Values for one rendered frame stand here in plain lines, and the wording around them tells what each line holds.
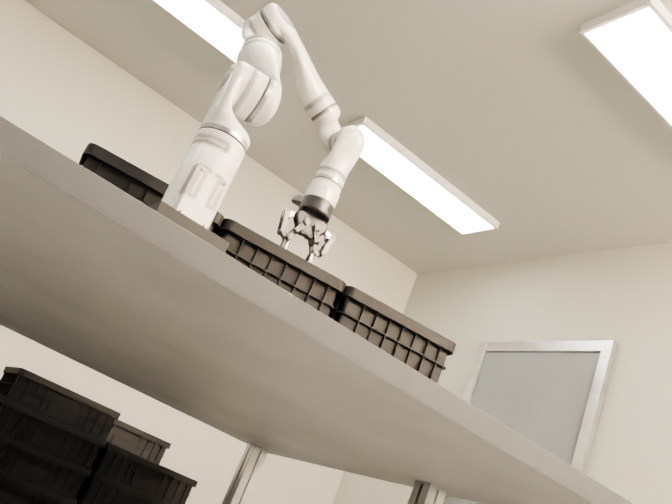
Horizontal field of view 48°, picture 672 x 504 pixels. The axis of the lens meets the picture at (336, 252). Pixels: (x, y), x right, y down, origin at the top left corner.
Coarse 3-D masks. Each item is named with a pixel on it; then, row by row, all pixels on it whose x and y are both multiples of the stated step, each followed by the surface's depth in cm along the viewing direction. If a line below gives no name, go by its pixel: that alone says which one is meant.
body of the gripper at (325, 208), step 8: (304, 200) 169; (312, 200) 168; (320, 200) 168; (304, 208) 169; (312, 208) 167; (320, 208) 168; (328, 208) 169; (296, 216) 168; (304, 216) 168; (312, 216) 169; (320, 216) 169; (328, 216) 169; (296, 224) 168; (312, 224) 169; (320, 224) 170; (304, 232) 168; (312, 232) 168; (320, 232) 169
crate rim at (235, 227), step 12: (228, 228) 152; (240, 228) 153; (252, 240) 154; (264, 240) 155; (276, 252) 156; (288, 252) 157; (300, 264) 157; (312, 264) 159; (324, 276) 159; (336, 288) 160
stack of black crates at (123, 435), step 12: (108, 432) 315; (120, 432) 318; (132, 432) 320; (144, 432) 323; (120, 444) 317; (132, 444) 320; (144, 444) 323; (156, 444) 326; (168, 444) 328; (144, 456) 323; (156, 456) 326
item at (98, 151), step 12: (96, 144) 145; (84, 156) 149; (96, 156) 144; (108, 156) 145; (120, 168) 145; (132, 168) 146; (144, 180) 147; (156, 180) 148; (216, 216) 152; (216, 228) 155
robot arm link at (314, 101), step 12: (264, 12) 169; (276, 12) 169; (276, 24) 169; (288, 24) 170; (276, 36) 170; (288, 36) 170; (300, 48) 171; (300, 60) 171; (300, 72) 172; (312, 72) 173; (300, 84) 173; (312, 84) 173; (300, 96) 174; (312, 96) 173; (324, 96) 173; (312, 108) 174; (324, 108) 173
